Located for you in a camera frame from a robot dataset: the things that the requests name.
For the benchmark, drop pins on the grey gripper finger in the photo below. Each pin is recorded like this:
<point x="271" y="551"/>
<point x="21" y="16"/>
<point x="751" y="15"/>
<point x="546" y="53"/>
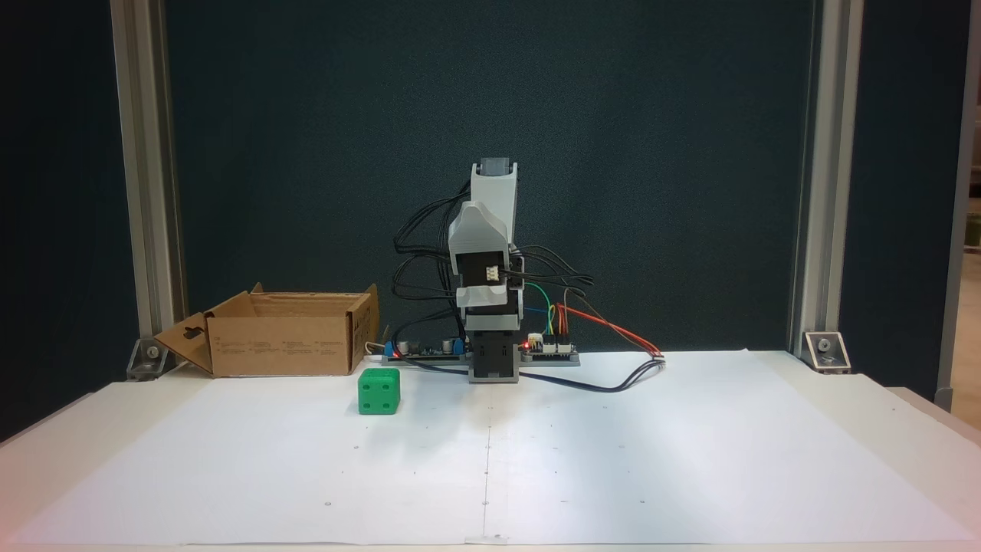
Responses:
<point x="490" y="299"/>

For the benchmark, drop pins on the green die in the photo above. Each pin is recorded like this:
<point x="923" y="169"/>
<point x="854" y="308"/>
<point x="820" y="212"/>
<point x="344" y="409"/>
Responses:
<point x="379" y="392"/>

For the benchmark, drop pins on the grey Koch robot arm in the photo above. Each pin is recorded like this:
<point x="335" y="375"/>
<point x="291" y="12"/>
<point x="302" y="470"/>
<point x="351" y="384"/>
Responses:
<point x="494" y="192"/>

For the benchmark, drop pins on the circuit board with blue terminals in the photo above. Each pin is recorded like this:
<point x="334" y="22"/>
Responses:
<point x="418" y="354"/>

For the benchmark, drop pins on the brown cardboard box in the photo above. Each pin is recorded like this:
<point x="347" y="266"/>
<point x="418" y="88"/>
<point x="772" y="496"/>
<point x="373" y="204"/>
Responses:
<point x="276" y="345"/>

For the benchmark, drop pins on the metal corner bracket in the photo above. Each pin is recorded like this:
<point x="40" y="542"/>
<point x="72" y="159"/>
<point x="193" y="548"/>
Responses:
<point x="152" y="356"/>
<point x="826" y="351"/>

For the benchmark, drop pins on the aluminium frame post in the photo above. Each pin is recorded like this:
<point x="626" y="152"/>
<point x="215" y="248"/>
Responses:
<point x="831" y="153"/>
<point x="146" y="153"/>

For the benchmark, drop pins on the grey outer frame post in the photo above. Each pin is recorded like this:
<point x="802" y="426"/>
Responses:
<point x="954" y="307"/>

